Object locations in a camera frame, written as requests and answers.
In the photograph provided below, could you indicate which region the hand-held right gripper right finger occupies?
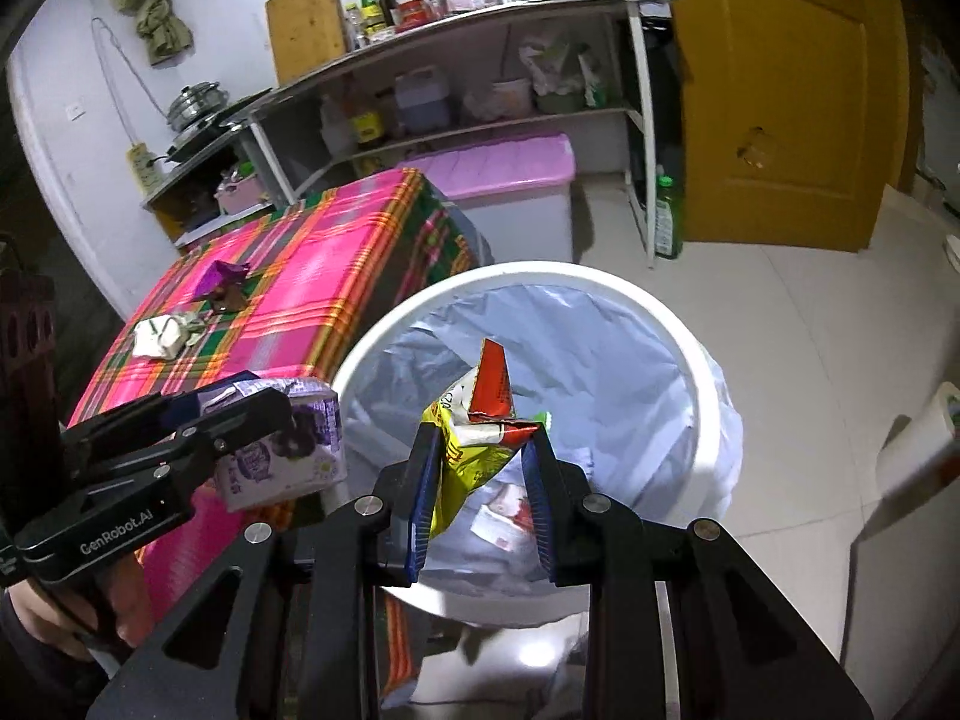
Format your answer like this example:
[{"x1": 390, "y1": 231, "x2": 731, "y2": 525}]
[{"x1": 521, "y1": 431, "x2": 875, "y2": 720}]

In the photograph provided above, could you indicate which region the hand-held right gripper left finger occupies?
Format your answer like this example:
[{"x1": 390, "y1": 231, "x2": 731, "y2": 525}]
[{"x1": 86, "y1": 420, "x2": 443, "y2": 720}]

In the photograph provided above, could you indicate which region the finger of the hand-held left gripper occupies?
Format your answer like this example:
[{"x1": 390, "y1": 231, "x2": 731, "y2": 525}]
[
  {"x1": 61, "y1": 370, "x2": 257, "y2": 466},
  {"x1": 71, "y1": 384, "x2": 295, "y2": 500}
]

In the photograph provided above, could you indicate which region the lavender printed carton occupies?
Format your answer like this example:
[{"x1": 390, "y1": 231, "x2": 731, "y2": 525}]
[{"x1": 214, "y1": 379, "x2": 350, "y2": 512}]

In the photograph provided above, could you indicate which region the yellow red snack packet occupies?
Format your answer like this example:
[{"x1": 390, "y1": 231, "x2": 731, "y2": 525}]
[{"x1": 421, "y1": 337, "x2": 556, "y2": 541}]

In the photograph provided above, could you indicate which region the white trash bin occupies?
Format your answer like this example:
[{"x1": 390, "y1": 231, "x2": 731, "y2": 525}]
[{"x1": 330, "y1": 261, "x2": 745, "y2": 627}]

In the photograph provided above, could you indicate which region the person's left hand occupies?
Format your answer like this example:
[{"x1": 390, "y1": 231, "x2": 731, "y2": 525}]
[{"x1": 0, "y1": 559, "x2": 160, "y2": 665}]

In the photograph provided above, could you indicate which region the red white wrapper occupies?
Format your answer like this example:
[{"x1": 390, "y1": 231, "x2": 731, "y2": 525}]
[{"x1": 471, "y1": 486, "x2": 535, "y2": 552}]

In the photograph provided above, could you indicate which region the white crumpled paper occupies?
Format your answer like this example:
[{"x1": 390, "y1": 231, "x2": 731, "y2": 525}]
[{"x1": 133, "y1": 313, "x2": 190, "y2": 359}]

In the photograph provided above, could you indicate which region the purple wrapper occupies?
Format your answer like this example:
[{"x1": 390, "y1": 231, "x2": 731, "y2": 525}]
[{"x1": 196, "y1": 260, "x2": 252, "y2": 301}]

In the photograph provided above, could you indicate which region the blue bin liner bag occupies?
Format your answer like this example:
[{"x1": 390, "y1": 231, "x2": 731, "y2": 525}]
[{"x1": 349, "y1": 281, "x2": 743, "y2": 616}]

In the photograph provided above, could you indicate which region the pink plaid tablecloth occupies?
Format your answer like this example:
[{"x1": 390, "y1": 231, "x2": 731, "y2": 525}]
[{"x1": 67, "y1": 167, "x2": 496, "y2": 710}]

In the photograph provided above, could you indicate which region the pink plastic basket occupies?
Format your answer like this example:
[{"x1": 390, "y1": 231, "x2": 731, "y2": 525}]
[{"x1": 216, "y1": 169, "x2": 271, "y2": 218}]

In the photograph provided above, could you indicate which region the low side shelf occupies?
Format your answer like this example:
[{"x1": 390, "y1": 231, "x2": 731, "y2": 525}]
[{"x1": 142, "y1": 142, "x2": 275, "y2": 248}]

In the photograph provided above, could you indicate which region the yellow power strip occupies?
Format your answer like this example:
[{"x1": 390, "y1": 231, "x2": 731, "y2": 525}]
[{"x1": 126, "y1": 142, "x2": 164, "y2": 196}]

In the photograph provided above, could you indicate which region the black induction cooker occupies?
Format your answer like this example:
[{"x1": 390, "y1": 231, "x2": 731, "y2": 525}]
[{"x1": 161, "y1": 90, "x2": 275, "y2": 160}]

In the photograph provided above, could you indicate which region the pink lid storage box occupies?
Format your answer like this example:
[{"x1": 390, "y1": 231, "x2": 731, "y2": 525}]
[{"x1": 401, "y1": 133, "x2": 577, "y2": 271}]

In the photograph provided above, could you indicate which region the steel cooking pot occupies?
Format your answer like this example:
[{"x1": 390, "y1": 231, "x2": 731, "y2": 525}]
[{"x1": 166, "y1": 79, "x2": 228, "y2": 130}]

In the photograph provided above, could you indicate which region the white plastic jug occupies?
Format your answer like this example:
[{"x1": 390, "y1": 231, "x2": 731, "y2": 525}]
[{"x1": 321, "y1": 94, "x2": 353, "y2": 158}]

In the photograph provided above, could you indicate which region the green plastic bottle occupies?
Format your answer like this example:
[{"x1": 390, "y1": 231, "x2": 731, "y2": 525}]
[{"x1": 654, "y1": 174, "x2": 683, "y2": 260}]

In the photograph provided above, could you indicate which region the cooking oil bottle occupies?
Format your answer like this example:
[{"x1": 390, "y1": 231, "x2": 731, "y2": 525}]
[{"x1": 352, "y1": 94, "x2": 385, "y2": 147}]

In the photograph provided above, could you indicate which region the blue plastic jug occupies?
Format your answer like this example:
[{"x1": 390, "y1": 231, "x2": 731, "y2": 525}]
[{"x1": 394, "y1": 66, "x2": 451, "y2": 132}]

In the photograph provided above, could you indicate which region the white paper roll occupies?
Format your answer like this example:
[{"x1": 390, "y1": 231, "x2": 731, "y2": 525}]
[{"x1": 876, "y1": 382, "x2": 960, "y2": 500}]

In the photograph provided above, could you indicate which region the wooden cutting board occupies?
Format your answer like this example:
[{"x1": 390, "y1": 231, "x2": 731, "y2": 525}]
[{"x1": 266, "y1": 0, "x2": 347, "y2": 85}]

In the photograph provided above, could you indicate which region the hanging green cloth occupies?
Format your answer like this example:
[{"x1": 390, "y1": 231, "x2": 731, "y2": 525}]
[{"x1": 101, "y1": 0, "x2": 194, "y2": 67}]

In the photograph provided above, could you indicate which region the plastic bags bundle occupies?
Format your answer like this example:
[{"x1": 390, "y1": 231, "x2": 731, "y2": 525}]
[{"x1": 517, "y1": 37, "x2": 608, "y2": 113}]

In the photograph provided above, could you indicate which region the metal kitchen shelf unit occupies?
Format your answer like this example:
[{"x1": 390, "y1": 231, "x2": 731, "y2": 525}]
[{"x1": 247, "y1": 0, "x2": 672, "y2": 271}]

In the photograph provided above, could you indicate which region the yellow wooden door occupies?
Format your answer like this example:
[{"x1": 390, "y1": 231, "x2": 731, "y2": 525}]
[{"x1": 660, "y1": 0, "x2": 912, "y2": 254}]

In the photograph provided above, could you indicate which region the grey wall cable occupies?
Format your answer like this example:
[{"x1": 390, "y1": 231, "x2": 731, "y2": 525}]
[{"x1": 91, "y1": 17, "x2": 170, "y2": 151}]

